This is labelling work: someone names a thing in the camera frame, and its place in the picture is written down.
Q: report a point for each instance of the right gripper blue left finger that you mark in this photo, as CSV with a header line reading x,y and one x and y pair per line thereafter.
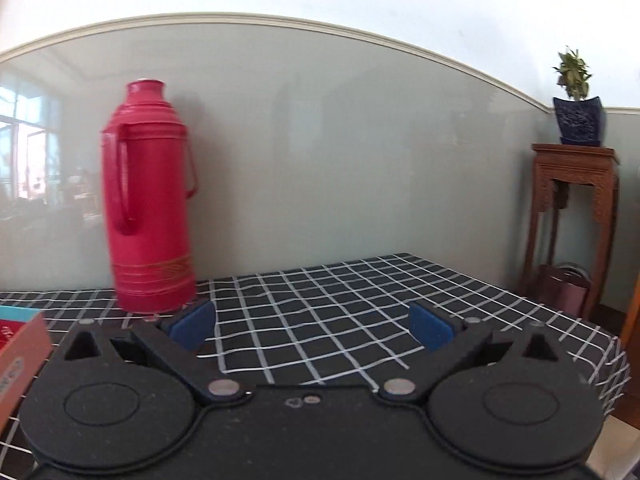
x,y
170,346

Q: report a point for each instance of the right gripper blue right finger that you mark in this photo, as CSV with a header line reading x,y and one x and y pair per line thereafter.
x,y
448,346

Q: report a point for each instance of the black white checkered tablecloth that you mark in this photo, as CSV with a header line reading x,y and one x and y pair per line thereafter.
x,y
313,347

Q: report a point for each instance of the pink waste bin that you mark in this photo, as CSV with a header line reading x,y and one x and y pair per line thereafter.
x,y
564,287

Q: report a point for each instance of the colourful red paper box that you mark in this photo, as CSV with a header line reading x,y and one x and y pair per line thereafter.
x,y
25,345

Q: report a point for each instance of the red thermos flask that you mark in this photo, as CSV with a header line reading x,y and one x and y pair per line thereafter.
x,y
148,175

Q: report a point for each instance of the carved wooden plant stand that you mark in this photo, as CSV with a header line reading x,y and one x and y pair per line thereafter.
x,y
573,213

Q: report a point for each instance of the dark blue plant pot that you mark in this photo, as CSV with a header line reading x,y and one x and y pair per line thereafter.
x,y
581,123

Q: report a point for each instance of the green potted plant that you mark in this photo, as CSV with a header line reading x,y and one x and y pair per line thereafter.
x,y
573,75

